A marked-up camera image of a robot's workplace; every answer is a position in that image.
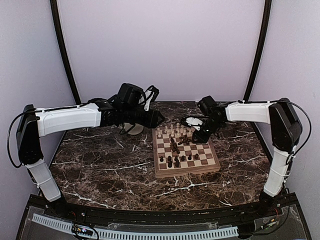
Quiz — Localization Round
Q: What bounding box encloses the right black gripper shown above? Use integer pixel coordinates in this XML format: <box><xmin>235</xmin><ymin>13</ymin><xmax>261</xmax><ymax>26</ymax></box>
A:
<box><xmin>191</xmin><ymin>117</ymin><xmax>224</xmax><ymax>144</ymax></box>

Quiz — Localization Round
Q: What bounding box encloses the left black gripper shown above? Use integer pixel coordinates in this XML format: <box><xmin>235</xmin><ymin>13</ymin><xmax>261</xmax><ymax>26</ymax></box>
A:
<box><xmin>122</xmin><ymin>106</ymin><xmax>165</xmax><ymax>129</ymax></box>

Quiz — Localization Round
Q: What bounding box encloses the dark tall piece front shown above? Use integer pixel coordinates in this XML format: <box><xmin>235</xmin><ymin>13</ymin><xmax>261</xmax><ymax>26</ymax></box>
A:
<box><xmin>167</xmin><ymin>156</ymin><xmax>173</xmax><ymax>168</ymax></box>

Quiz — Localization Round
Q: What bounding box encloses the dark tall piece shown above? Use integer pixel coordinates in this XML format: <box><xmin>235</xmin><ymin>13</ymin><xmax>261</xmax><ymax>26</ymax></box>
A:
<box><xmin>167</xmin><ymin>156</ymin><xmax>173</xmax><ymax>168</ymax></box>
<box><xmin>174</xmin><ymin>155</ymin><xmax>180</xmax><ymax>168</ymax></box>

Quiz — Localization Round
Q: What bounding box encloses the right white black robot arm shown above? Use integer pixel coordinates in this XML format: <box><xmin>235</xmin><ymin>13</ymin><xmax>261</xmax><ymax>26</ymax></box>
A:
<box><xmin>183</xmin><ymin>96</ymin><xmax>303</xmax><ymax>197</ymax></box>

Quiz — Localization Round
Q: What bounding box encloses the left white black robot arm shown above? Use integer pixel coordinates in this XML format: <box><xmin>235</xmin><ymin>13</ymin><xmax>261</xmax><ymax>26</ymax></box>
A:
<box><xmin>15</xmin><ymin>98</ymin><xmax>165</xmax><ymax>218</ymax></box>

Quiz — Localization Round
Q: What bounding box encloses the white pieces back row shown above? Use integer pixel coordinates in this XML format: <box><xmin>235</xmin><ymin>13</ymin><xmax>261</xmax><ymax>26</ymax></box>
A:
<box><xmin>162</xmin><ymin>123</ymin><xmax>194</xmax><ymax>137</ymax></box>

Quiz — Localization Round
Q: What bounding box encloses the wooden chess board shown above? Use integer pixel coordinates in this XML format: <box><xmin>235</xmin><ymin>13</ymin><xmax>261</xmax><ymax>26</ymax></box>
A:
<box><xmin>152</xmin><ymin>123</ymin><xmax>221</xmax><ymax>178</ymax></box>

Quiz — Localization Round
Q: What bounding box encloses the white rook corner piece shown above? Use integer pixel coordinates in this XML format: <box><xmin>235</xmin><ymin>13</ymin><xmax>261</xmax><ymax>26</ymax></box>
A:
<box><xmin>157</xmin><ymin>127</ymin><xmax>162</xmax><ymax>138</ymax></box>

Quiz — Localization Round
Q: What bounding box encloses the white ribbed mug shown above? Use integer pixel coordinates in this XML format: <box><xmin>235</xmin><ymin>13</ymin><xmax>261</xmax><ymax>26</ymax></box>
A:
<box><xmin>118</xmin><ymin>122</ymin><xmax>144</xmax><ymax>136</ymax></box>

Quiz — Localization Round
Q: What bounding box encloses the fallen dark piece pile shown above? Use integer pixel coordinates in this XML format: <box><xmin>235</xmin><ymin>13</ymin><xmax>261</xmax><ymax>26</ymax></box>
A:
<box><xmin>169</xmin><ymin>135</ymin><xmax>192</xmax><ymax>154</ymax></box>

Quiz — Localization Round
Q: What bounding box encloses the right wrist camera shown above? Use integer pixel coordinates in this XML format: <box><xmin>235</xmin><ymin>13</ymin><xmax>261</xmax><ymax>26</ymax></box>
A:
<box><xmin>197</xmin><ymin>95</ymin><xmax>217</xmax><ymax>116</ymax></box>

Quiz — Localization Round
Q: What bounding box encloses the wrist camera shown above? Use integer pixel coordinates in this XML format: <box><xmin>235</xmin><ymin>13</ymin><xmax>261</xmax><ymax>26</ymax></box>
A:
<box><xmin>117</xmin><ymin>83</ymin><xmax>143</xmax><ymax>106</ymax></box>
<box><xmin>197</xmin><ymin>95</ymin><xmax>217</xmax><ymax>116</ymax></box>

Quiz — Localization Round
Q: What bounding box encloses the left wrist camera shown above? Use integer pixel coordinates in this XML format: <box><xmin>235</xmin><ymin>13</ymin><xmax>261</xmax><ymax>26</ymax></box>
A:
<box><xmin>117</xmin><ymin>83</ymin><xmax>143</xmax><ymax>106</ymax></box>

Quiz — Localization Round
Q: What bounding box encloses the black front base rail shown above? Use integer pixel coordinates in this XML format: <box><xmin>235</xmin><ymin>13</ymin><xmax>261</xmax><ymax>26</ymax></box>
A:
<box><xmin>16</xmin><ymin>193</ymin><xmax>311</xmax><ymax>240</ymax></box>

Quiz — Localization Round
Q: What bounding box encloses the right black frame post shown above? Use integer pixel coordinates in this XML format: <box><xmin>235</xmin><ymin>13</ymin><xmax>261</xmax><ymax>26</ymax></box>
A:
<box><xmin>243</xmin><ymin>0</ymin><xmax>272</xmax><ymax>101</ymax></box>

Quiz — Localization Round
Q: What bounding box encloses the black frame post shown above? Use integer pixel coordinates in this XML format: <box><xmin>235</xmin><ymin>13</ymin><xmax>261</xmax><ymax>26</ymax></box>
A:
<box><xmin>49</xmin><ymin>0</ymin><xmax>81</xmax><ymax>104</ymax></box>
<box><xmin>243</xmin><ymin>0</ymin><xmax>272</xmax><ymax>101</ymax></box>

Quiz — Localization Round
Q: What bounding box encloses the white slotted cable duct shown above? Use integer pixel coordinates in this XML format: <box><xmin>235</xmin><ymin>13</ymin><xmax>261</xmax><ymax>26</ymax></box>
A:
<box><xmin>31</xmin><ymin>213</ymin><xmax>239</xmax><ymax>240</ymax></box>

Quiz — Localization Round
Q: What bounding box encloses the left black frame post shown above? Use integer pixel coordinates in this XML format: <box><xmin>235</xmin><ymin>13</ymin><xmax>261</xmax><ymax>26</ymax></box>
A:
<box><xmin>49</xmin><ymin>0</ymin><xmax>81</xmax><ymax>104</ymax></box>

